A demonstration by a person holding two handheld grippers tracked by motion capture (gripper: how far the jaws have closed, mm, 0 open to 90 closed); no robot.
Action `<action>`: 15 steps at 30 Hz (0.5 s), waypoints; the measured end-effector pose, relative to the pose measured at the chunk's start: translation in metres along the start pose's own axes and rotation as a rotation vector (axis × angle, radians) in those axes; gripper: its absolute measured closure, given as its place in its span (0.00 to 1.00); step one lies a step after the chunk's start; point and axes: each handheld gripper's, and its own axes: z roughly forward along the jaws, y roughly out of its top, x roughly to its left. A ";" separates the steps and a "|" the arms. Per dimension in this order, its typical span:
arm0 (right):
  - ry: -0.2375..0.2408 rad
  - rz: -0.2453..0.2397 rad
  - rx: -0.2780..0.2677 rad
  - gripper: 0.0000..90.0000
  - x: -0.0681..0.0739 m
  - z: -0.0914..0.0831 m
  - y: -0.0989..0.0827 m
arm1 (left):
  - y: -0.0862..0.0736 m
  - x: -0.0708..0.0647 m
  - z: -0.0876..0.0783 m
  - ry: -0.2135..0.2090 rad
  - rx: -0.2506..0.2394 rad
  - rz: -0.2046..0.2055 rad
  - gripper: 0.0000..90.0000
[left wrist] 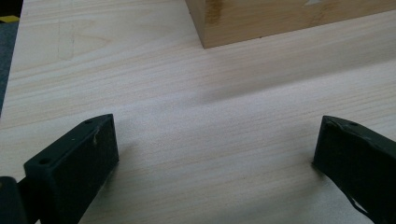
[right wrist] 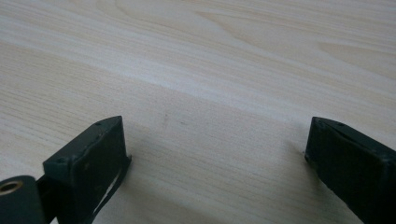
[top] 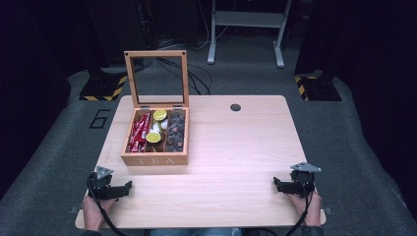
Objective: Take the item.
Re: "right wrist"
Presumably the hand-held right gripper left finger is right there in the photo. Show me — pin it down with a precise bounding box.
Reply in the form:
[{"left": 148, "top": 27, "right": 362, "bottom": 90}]
[{"left": 35, "top": 115, "right": 133, "bottom": 224}]

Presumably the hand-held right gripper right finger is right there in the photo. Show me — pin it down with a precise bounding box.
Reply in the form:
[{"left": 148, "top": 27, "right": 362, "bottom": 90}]
[{"left": 304, "top": 116, "right": 396, "bottom": 224}]

